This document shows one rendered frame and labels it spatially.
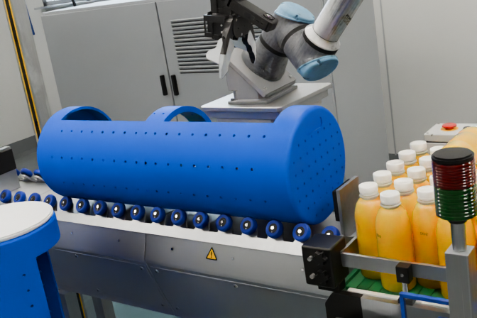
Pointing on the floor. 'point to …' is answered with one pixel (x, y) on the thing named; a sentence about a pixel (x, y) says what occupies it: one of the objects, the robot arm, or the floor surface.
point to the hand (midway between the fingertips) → (240, 72)
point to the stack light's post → (461, 282)
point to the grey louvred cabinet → (124, 108)
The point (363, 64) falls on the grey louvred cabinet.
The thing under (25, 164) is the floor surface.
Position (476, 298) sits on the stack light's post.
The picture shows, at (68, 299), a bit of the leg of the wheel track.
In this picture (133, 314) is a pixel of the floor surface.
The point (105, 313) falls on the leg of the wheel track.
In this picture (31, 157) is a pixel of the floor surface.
